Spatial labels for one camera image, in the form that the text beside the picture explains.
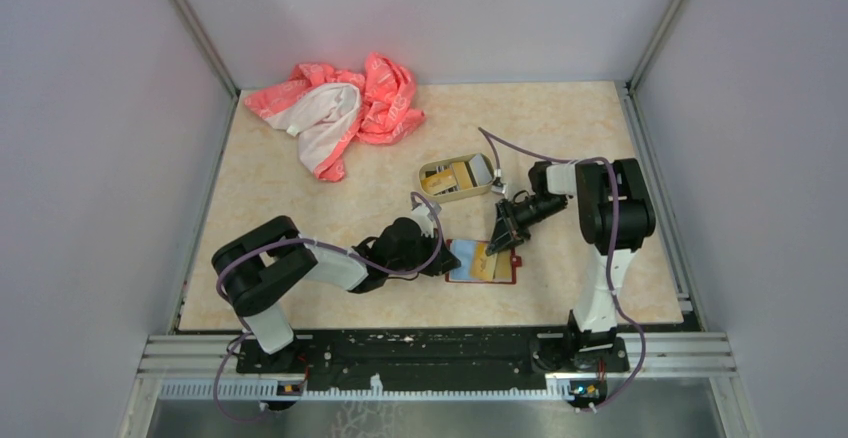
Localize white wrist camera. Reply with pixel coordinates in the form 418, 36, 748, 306
490, 168, 508, 198
409, 201, 441, 237

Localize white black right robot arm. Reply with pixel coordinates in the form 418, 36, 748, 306
485, 158, 656, 371

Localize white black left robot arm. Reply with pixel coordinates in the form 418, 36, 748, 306
211, 216, 461, 372

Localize red card holder wallet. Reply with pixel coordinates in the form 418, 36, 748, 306
445, 240, 523, 285

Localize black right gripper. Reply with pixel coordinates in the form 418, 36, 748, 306
486, 196, 567, 257

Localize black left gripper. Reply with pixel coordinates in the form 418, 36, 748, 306
388, 226, 461, 276

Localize beige oval card tray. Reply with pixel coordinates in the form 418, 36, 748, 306
418, 153, 495, 203

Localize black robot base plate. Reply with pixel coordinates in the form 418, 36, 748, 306
236, 326, 635, 391

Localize pink white crumpled cloth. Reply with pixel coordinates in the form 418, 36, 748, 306
244, 52, 426, 182

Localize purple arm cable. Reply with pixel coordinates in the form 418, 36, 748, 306
211, 191, 445, 423
478, 127, 648, 413

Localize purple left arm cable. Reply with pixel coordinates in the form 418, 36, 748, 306
211, 191, 445, 423

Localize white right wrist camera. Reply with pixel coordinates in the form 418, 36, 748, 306
490, 168, 508, 198

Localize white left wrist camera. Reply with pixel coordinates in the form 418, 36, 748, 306
409, 201, 441, 237

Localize white slotted cable duct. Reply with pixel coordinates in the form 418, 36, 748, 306
159, 375, 575, 403

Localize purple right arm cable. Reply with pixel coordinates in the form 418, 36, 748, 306
478, 127, 648, 413

